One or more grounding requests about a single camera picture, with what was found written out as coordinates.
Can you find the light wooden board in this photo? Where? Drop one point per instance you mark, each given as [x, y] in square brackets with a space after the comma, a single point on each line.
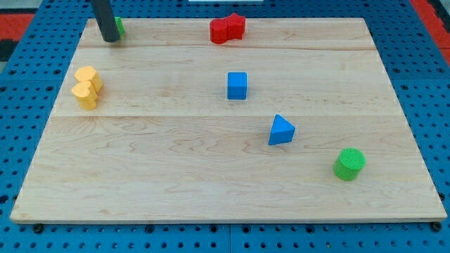
[166, 145]

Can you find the blue cube block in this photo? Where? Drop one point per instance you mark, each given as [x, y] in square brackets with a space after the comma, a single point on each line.
[237, 85]

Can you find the blue triangle block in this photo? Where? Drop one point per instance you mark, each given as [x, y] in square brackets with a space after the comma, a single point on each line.
[282, 131]

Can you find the red cylinder block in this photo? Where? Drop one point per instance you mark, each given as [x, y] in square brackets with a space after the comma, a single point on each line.
[218, 31]

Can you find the red star block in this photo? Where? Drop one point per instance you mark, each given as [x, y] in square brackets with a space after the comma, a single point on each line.
[236, 26]

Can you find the green cylinder block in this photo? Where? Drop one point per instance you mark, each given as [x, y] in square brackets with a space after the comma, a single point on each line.
[349, 163]

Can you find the yellow heart block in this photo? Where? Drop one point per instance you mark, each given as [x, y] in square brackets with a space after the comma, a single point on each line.
[85, 94]

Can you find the green block behind stick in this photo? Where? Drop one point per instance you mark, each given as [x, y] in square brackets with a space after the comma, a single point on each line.
[120, 26]

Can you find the yellow hexagon block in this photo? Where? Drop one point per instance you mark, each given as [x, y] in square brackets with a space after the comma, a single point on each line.
[89, 73]

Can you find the dark grey cylindrical robot stick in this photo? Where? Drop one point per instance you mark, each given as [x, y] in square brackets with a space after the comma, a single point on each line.
[105, 18]

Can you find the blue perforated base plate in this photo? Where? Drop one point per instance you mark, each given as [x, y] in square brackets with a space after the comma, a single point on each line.
[35, 71]

